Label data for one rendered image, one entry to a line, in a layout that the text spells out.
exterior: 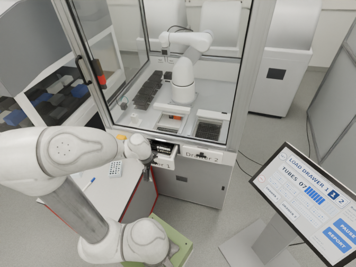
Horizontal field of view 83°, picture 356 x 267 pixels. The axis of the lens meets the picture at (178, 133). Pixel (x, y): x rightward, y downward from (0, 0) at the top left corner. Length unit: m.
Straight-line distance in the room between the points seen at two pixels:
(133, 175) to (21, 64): 0.99
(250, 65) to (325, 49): 3.69
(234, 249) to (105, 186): 1.24
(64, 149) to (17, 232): 2.27
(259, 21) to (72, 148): 0.80
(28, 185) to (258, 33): 0.93
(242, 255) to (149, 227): 1.28
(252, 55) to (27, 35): 1.31
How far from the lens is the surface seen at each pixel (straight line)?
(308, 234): 1.21
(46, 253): 2.45
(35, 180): 0.61
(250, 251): 2.10
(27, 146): 0.57
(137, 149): 1.02
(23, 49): 1.60
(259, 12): 0.94
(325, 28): 4.51
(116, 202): 1.47
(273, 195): 1.23
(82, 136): 0.49
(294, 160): 1.19
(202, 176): 1.71
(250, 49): 0.99
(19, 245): 2.64
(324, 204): 1.17
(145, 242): 0.93
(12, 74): 1.55
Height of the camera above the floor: 2.02
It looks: 45 degrees down
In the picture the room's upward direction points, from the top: 4 degrees counter-clockwise
